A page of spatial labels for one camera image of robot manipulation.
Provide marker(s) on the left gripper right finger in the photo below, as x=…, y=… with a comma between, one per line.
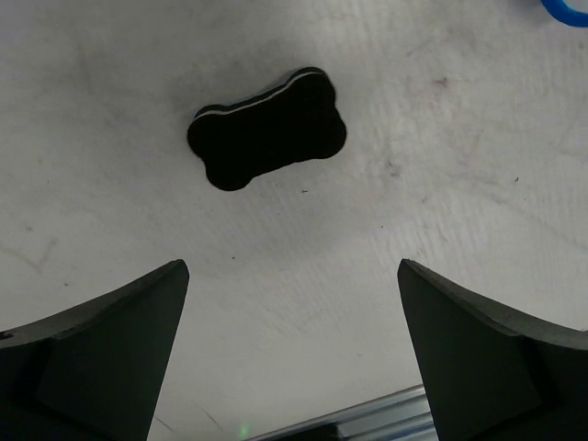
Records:
x=491, y=372

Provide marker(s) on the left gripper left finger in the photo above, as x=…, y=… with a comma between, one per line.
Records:
x=94, y=371

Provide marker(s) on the black whiteboard eraser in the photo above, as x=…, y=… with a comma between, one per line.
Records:
x=294, y=122

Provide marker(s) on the blue framed whiteboard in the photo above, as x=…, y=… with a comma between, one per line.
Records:
x=563, y=12

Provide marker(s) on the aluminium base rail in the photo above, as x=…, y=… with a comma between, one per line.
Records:
x=403, y=415

